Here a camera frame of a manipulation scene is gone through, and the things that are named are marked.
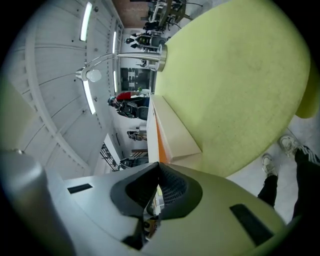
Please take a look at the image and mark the dark brown side table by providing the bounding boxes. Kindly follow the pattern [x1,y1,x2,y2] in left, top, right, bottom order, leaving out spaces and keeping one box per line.
[159,0,198,28]

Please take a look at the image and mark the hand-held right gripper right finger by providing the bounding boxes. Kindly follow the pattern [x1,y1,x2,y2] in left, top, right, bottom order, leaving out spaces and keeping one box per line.
[142,161,289,256]

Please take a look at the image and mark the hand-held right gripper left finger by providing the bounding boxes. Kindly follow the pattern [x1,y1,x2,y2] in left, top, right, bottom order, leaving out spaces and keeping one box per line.
[62,161,161,251]

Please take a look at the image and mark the black metal railing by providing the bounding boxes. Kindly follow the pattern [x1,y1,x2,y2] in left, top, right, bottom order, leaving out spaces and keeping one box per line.
[99,142,121,172]

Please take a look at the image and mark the person's white left shoe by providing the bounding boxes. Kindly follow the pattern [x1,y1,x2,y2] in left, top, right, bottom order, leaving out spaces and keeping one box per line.
[261,152,279,178]

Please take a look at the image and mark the orange and pink card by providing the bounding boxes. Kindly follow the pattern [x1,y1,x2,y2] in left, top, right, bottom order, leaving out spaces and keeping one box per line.
[146,93,203,166]

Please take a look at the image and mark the ceiling tube lights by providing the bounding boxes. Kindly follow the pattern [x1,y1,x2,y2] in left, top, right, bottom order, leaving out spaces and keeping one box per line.
[79,1,118,116]

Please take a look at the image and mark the person's white shoe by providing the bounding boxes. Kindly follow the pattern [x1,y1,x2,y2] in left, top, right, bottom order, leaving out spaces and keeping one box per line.
[277,134,301,158]
[261,152,279,178]

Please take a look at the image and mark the silver desk lamp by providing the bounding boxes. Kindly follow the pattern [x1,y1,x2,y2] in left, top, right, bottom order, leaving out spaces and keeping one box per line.
[74,43,169,83]

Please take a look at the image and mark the person's white right shoe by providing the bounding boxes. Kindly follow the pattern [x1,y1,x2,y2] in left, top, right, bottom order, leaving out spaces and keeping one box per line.
[277,134,301,158]

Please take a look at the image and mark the person's black striped trousers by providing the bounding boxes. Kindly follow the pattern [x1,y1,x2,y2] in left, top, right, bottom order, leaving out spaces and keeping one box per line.
[257,144,320,226]

